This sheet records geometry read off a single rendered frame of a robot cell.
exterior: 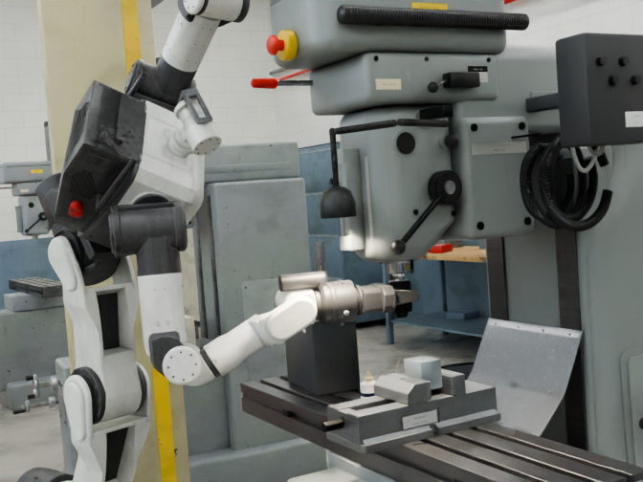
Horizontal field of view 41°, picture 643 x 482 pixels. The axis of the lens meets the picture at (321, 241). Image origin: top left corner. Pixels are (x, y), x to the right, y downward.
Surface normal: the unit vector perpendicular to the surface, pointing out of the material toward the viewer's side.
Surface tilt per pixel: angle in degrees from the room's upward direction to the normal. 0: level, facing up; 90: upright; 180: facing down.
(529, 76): 90
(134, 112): 58
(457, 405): 90
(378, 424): 90
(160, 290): 85
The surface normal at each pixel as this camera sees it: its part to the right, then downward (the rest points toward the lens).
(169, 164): 0.58, -0.55
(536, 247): -0.87, 0.09
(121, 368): 0.72, -0.18
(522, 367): -0.81, -0.37
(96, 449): 0.74, 0.14
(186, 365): 0.11, -0.04
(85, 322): -0.63, 0.50
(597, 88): 0.48, 0.01
